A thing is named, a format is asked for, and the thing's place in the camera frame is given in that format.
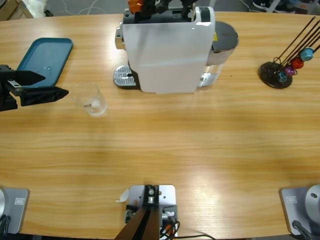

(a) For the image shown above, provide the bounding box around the black capsule stand with rods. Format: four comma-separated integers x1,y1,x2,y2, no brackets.
258,16,320,90

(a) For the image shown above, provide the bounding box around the black cable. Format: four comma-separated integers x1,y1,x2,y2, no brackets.
291,219,313,240
0,214,12,236
159,219,216,240

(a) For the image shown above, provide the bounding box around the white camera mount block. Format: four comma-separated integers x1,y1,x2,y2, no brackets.
124,184,179,238

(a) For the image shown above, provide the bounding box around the purple coffee capsule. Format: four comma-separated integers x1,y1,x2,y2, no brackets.
284,65,297,77

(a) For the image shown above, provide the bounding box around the white plastic bag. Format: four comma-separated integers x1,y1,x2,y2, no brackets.
21,0,48,18

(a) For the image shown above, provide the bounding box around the white paper tag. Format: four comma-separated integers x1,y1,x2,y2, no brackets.
114,188,130,203

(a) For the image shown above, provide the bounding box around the red coffee capsule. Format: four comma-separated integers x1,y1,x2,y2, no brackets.
290,57,305,70

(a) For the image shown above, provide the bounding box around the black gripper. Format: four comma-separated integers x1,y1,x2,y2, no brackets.
0,64,70,112

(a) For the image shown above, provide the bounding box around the clear glass cup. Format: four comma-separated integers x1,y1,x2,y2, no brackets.
71,81,109,117

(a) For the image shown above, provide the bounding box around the black sneaker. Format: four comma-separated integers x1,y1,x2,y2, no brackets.
274,0,302,14
251,0,271,12

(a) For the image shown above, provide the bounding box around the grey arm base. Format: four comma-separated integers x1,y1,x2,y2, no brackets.
279,184,320,236
0,187,31,235

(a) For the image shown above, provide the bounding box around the white capsule coffee machine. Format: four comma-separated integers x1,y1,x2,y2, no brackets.
113,0,240,95

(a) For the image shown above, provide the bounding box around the teal plastic tray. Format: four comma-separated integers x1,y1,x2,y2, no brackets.
16,37,75,89

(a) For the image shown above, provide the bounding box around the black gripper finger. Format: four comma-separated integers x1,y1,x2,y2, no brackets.
141,0,157,15
155,0,173,12

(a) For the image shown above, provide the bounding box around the dark camera post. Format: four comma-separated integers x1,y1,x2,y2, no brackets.
116,184,161,240

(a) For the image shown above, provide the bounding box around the brown cardboard box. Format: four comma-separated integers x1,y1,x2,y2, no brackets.
0,0,25,22

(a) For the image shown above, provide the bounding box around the white floor cable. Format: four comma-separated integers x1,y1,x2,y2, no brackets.
61,0,118,16

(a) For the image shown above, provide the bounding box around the orange coffee capsule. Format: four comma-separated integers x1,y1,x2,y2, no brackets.
127,0,145,14

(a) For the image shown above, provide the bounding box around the teal coffee capsule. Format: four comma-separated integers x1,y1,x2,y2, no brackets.
299,47,315,62

